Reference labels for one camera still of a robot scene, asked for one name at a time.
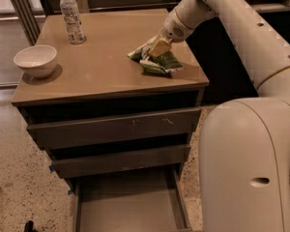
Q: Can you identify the clear plastic water bottle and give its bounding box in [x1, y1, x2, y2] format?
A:
[60, 0, 85, 44]

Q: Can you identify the grey open bottom drawer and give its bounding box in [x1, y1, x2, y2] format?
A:
[74, 165, 192, 232]

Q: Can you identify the black object bottom edge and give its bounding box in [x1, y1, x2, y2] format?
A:
[24, 220, 34, 232]

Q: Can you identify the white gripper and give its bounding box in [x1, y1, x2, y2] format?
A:
[149, 10, 192, 57]

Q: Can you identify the grey middle drawer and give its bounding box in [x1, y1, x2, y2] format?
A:
[52, 144, 190, 179]

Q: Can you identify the grey drawer cabinet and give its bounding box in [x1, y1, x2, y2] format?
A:
[11, 8, 210, 232]

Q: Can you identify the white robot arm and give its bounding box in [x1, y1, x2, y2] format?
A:
[160, 0, 290, 232]

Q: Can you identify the white ceramic bowl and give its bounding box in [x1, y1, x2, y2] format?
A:
[14, 44, 57, 78]

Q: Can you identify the green jalapeno chip bag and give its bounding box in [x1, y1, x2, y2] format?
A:
[128, 39, 183, 75]

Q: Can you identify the grey top drawer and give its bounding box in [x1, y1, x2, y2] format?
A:
[27, 107, 201, 149]

